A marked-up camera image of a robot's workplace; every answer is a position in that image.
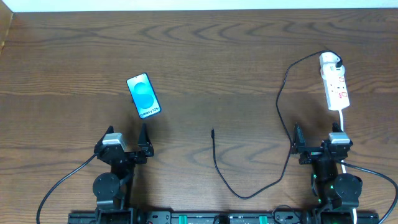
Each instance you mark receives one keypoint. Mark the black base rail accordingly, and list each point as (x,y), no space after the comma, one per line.
(166,217)

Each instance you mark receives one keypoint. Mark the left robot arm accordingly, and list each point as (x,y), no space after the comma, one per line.
(113,189)

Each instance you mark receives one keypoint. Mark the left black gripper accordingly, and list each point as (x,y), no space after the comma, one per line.
(130,154)

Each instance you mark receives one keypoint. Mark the white USB wall charger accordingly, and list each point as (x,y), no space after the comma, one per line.
(330,58)

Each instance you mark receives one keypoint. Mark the blue Samsung Galaxy smartphone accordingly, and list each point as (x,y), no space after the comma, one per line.
(143,96)

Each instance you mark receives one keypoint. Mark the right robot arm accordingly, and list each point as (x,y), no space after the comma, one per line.
(338,192)

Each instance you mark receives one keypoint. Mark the white power strip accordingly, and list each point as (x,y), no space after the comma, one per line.
(335,86)

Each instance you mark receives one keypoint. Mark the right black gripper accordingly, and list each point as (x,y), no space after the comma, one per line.
(316,151)

